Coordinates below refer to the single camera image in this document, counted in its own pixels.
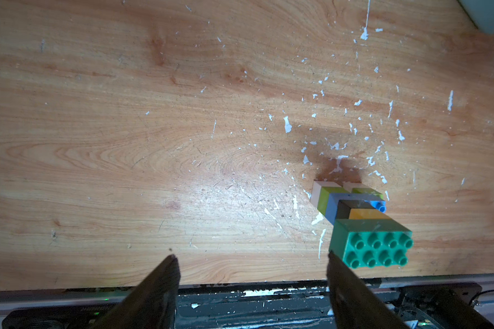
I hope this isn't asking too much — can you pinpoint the black lego brick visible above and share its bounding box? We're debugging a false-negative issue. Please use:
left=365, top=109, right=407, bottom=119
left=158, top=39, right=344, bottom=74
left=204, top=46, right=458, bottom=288
left=336, top=200, right=374, bottom=219

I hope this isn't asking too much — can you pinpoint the blue lego brick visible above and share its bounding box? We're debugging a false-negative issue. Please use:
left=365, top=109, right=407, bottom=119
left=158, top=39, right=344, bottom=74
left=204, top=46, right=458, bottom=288
left=320, top=193, right=386, bottom=226

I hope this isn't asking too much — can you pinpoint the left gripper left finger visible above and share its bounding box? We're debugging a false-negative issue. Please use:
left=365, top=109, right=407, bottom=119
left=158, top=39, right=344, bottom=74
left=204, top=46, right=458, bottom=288
left=93, top=254, right=181, bottom=328

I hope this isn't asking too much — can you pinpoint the white lego brick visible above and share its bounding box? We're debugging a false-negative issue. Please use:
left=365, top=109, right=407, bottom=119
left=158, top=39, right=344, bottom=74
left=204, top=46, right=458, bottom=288
left=310, top=180, right=340, bottom=208
left=343, top=182, right=370, bottom=193

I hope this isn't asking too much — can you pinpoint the lime lego brick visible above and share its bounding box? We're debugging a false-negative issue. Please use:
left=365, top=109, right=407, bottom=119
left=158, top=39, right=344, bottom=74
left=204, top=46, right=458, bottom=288
left=352, top=187, right=385, bottom=200
left=317, top=186, right=348, bottom=217

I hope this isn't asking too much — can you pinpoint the dark green lego brick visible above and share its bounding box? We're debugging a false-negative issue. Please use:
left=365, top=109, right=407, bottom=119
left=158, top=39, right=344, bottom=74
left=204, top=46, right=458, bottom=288
left=329, top=219, right=414, bottom=270

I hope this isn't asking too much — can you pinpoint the yellow lego brick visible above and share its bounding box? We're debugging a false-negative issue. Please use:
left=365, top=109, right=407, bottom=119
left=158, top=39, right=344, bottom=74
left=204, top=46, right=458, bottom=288
left=349, top=208, right=391, bottom=220

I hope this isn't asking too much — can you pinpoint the grey plastic toolbox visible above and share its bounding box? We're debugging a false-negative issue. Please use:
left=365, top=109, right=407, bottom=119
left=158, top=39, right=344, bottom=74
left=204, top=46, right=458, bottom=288
left=458, top=0, right=494, bottom=34

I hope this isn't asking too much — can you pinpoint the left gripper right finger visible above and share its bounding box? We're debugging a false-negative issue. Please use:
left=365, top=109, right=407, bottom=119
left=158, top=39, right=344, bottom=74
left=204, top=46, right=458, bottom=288
left=327, top=252, right=408, bottom=328

